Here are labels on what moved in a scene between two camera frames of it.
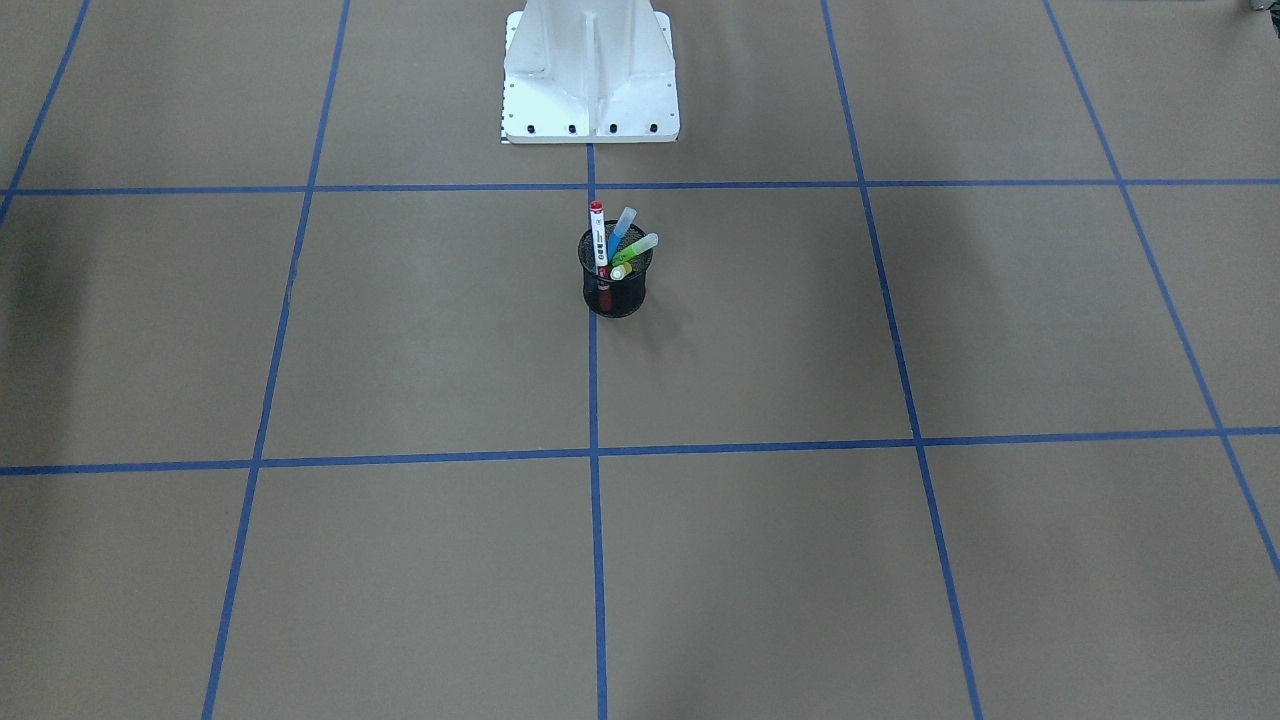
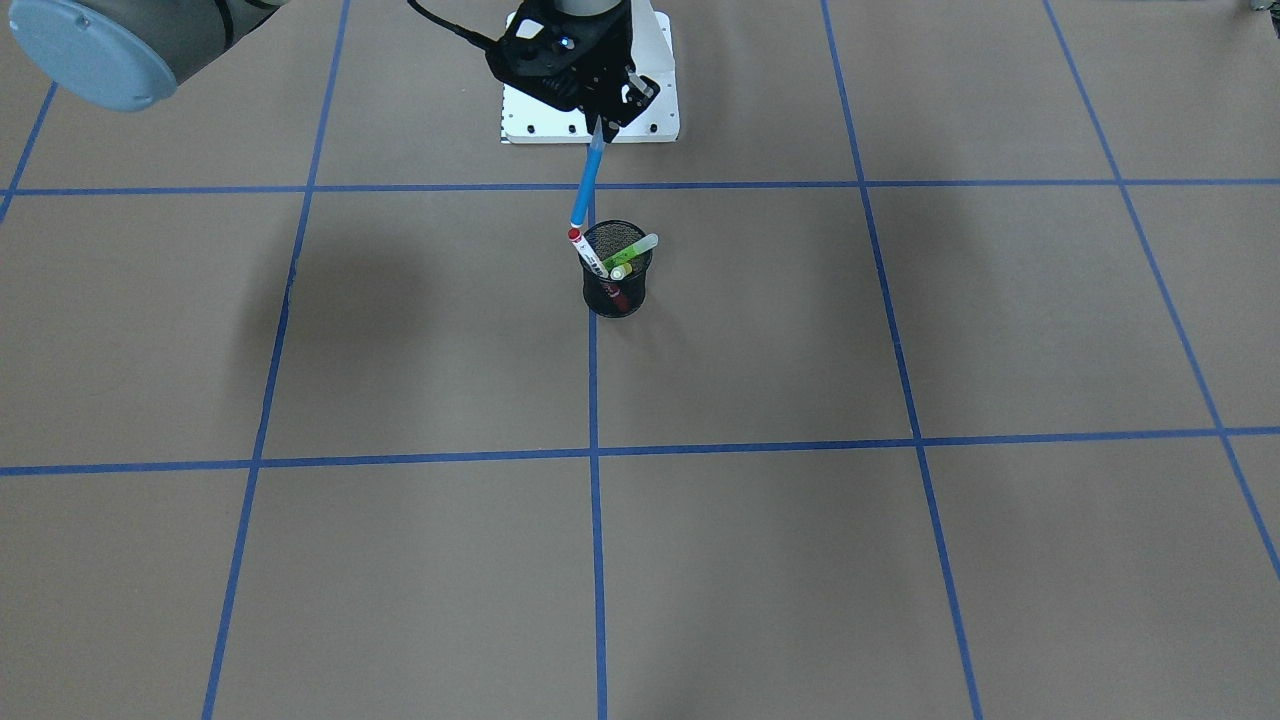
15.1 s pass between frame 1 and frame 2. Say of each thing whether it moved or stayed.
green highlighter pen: stayed
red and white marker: moved
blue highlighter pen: moved
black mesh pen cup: stayed
